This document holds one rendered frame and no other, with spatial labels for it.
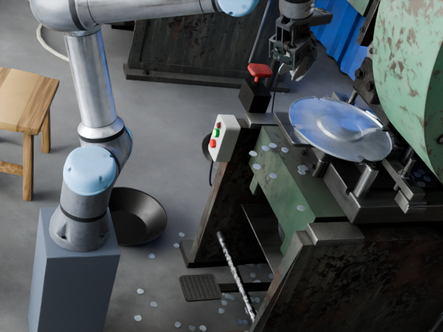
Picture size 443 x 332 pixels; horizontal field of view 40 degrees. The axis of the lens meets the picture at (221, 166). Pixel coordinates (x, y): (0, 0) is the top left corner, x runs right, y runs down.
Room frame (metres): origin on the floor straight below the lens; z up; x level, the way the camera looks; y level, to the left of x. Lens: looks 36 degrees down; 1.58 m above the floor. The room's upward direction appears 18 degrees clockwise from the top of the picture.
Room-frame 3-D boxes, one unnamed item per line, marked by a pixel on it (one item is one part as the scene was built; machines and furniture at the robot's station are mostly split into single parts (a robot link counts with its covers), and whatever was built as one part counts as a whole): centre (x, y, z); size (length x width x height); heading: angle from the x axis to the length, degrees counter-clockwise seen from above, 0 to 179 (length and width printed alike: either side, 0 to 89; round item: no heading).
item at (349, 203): (1.51, -0.38, 0.68); 0.45 x 0.30 x 0.06; 29
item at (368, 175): (1.29, -0.36, 0.75); 0.03 x 0.03 x 0.10; 29
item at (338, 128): (1.45, -0.27, 0.78); 0.29 x 0.29 x 0.01
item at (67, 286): (1.11, 0.29, 0.23); 0.18 x 0.18 x 0.45; 29
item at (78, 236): (1.11, 0.29, 0.50); 0.15 x 0.15 x 0.10
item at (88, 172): (1.12, 0.29, 0.62); 0.13 x 0.12 x 0.14; 2
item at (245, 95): (1.67, -0.03, 0.62); 0.10 x 0.06 x 0.20; 29
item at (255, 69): (1.68, -0.02, 0.72); 0.07 x 0.06 x 0.08; 119
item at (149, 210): (1.63, 0.27, 0.04); 0.30 x 0.30 x 0.07
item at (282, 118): (1.42, -0.23, 0.72); 0.25 x 0.14 x 0.14; 119
